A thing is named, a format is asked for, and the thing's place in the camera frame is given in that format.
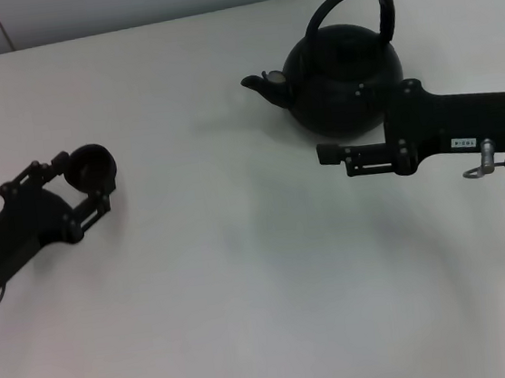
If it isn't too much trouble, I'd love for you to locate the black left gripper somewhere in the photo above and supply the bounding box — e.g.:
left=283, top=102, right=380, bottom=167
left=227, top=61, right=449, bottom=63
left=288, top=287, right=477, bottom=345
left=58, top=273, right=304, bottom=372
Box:
left=0, top=145, right=129, bottom=286

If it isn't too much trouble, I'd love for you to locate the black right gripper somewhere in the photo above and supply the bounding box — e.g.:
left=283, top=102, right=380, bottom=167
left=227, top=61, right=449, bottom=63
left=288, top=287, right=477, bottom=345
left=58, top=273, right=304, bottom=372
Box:
left=308, top=66, right=505, bottom=187

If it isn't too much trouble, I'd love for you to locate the small dark teacup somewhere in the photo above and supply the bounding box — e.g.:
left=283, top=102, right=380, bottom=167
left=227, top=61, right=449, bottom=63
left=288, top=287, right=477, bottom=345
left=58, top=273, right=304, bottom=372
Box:
left=59, top=141, right=121, bottom=198

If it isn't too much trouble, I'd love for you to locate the black round teapot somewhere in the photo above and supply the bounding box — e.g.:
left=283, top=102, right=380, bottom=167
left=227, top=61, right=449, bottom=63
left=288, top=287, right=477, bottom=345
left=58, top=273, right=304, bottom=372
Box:
left=230, top=0, right=411, bottom=148

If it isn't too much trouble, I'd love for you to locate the right gripper cable with plug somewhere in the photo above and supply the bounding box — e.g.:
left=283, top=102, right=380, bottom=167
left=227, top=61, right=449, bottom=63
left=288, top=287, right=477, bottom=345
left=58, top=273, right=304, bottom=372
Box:
left=459, top=136, right=505, bottom=180

